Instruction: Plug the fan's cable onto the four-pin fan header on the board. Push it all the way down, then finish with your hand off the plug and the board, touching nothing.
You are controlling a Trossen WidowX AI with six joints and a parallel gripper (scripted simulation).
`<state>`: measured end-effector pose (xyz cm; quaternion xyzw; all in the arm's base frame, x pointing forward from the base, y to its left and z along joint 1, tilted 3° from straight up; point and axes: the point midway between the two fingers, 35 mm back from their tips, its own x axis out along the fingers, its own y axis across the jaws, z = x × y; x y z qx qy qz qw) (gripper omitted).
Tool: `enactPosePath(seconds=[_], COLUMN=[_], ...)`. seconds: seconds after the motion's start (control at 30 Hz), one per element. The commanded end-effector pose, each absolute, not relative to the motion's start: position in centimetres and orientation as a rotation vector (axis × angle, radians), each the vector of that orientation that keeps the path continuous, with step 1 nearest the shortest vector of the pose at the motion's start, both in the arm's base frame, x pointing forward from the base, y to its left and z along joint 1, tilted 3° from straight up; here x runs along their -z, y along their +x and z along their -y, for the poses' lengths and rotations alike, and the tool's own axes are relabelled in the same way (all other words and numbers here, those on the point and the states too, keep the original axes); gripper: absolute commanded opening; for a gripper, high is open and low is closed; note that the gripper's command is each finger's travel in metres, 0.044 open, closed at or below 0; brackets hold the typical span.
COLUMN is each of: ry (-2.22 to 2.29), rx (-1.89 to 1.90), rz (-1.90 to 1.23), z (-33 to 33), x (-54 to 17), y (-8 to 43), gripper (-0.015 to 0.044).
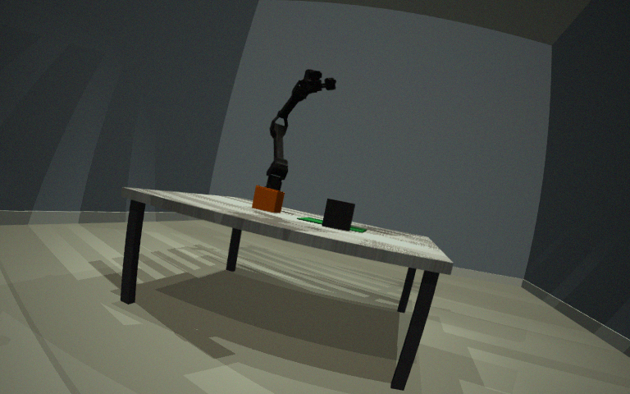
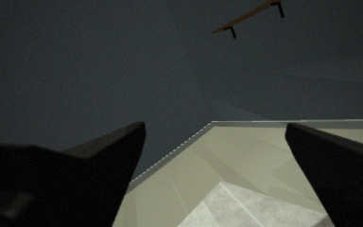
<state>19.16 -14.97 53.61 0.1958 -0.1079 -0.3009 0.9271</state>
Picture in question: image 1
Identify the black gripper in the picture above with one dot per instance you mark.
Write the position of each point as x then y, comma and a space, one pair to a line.
314, 86

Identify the green circuit board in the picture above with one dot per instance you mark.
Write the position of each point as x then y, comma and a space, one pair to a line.
318, 221

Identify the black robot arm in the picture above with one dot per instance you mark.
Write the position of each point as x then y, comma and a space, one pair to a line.
279, 167

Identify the black computer fan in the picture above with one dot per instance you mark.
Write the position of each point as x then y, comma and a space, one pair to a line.
338, 215

